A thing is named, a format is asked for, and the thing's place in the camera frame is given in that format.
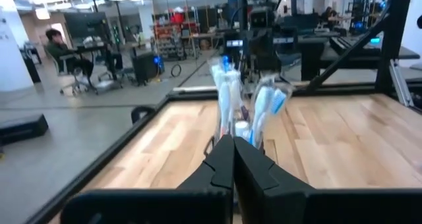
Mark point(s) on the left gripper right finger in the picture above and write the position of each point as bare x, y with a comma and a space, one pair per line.
280, 204

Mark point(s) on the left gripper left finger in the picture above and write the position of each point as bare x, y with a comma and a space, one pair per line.
198, 201

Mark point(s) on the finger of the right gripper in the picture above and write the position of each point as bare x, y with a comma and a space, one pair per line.
255, 46
269, 46

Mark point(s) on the blue white toothbrush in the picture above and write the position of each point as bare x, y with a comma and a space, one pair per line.
255, 131
278, 100

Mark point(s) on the orange white toothbrush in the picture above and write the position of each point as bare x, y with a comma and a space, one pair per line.
225, 108

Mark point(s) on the black work table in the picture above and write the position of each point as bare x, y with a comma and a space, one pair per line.
310, 62

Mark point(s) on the red parts shelving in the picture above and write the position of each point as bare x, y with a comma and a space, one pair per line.
171, 29

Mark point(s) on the person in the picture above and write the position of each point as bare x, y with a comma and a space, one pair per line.
329, 16
57, 49

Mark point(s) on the black laptop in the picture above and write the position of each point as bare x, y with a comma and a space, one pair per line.
349, 46

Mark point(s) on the teal mouthwash bottle white cap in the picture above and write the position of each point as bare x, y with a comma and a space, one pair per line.
242, 128

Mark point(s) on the black computer tower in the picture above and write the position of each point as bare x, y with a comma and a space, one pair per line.
145, 67

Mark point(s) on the silver aluminium extrusion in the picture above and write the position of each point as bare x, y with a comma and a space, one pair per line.
400, 82

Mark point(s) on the black office desk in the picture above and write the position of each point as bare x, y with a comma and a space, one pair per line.
95, 47

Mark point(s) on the black computer monitor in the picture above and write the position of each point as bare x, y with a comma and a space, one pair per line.
85, 24

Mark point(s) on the grey office chair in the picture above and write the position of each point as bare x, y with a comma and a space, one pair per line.
76, 84

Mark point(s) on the black floor box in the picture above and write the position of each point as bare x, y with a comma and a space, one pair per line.
23, 130

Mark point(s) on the white building column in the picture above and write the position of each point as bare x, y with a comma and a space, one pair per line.
14, 59

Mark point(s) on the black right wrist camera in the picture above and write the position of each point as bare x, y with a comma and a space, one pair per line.
261, 19

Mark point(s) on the black frame bracket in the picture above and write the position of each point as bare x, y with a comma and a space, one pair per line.
136, 110

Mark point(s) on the black rig frame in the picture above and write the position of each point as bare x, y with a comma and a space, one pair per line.
394, 36

